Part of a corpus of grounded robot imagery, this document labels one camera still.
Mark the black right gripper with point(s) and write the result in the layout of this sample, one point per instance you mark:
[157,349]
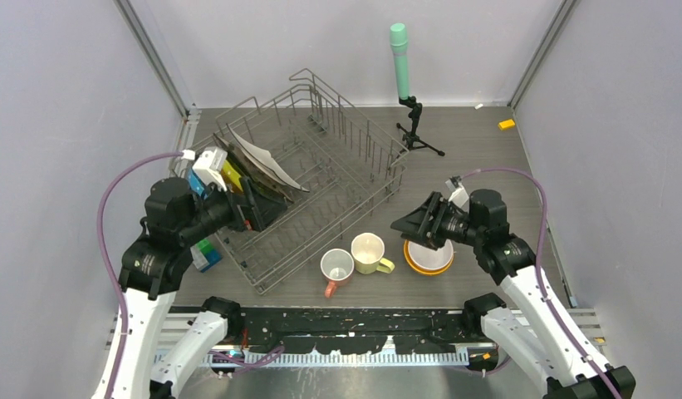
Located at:
[417,225]

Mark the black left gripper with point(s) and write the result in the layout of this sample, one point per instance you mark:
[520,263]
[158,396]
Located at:
[257,208]

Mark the square floral plate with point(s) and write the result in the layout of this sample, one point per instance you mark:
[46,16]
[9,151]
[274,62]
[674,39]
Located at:
[248,169]

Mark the orange polka dot plate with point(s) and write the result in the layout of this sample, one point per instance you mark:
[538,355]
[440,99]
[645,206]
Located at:
[232,177]

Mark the blue polka dot plate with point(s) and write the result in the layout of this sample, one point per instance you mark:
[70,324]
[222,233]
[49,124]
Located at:
[196,185]

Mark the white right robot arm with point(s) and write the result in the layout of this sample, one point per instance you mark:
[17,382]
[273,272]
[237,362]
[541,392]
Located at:
[552,350]

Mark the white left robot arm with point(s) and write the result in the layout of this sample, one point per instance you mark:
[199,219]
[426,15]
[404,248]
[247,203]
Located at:
[152,268]

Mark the white bowl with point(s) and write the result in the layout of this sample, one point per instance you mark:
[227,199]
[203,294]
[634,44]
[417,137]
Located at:
[431,256]

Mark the orange bowl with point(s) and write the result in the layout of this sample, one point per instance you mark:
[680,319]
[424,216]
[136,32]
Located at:
[415,264]

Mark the yellow green mug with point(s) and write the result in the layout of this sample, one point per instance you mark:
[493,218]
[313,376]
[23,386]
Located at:
[368,252]

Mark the blue green toy blocks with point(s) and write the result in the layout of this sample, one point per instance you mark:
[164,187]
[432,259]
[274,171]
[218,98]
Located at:
[205,255]

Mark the small yellow block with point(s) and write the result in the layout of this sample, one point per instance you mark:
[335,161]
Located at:
[507,124]

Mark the green microphone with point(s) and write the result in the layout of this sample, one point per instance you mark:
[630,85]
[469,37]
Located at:
[399,45]

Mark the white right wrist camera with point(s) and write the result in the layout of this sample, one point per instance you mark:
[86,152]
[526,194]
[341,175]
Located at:
[459,196]

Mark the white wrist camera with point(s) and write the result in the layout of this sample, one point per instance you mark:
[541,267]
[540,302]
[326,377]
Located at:
[459,196]
[207,165]

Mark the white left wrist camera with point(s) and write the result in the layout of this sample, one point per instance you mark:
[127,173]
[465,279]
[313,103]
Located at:
[207,165]

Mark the grey wire dish rack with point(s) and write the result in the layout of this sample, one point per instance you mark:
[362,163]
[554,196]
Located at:
[337,165]

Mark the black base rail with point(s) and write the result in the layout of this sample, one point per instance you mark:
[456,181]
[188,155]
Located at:
[352,330]

